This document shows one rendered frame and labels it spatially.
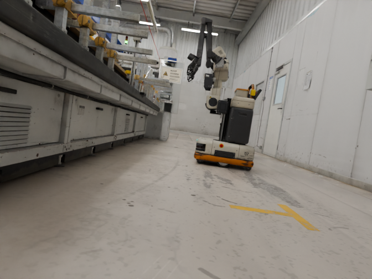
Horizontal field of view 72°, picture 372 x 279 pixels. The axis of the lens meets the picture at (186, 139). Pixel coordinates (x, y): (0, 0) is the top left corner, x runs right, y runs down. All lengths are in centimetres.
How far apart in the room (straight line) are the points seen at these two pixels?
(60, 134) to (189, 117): 1031
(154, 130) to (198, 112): 639
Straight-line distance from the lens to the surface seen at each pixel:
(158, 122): 577
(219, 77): 315
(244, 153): 290
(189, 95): 1203
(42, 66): 116
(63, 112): 188
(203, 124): 1199
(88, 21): 147
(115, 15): 123
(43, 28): 107
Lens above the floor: 40
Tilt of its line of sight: 3 degrees down
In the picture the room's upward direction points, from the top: 8 degrees clockwise
